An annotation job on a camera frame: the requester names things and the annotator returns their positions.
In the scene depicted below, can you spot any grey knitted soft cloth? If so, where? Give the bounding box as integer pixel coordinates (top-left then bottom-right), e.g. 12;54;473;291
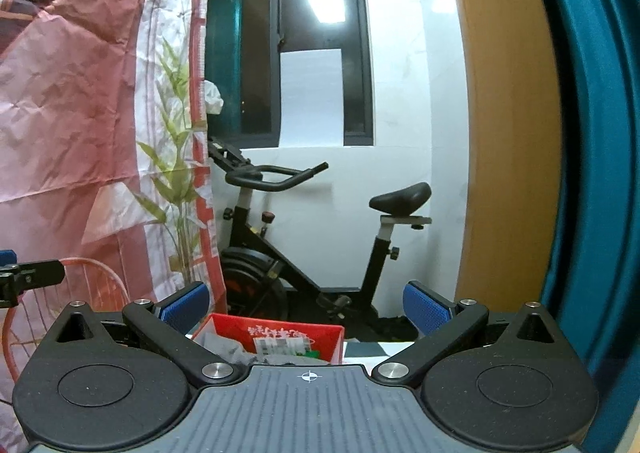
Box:
193;332;257;366

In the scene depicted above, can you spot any clear plastic packaged insole bag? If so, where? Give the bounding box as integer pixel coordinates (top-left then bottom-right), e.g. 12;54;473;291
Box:
253;336;322;364

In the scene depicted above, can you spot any white patterned tablecloth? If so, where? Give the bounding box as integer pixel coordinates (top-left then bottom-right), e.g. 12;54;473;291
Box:
342;341;412;373

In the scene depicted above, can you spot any red strawberry cardboard box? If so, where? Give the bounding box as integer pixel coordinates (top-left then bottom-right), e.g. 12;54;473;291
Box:
192;313;345;365

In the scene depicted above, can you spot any black exercise bike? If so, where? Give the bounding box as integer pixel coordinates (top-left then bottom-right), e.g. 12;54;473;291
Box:
207;134;434;342

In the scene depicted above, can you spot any wooden door panel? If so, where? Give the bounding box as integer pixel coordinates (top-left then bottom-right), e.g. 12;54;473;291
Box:
456;0;562;312

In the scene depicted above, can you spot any dark framed window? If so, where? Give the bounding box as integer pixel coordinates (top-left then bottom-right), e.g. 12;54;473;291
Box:
205;0;374;149

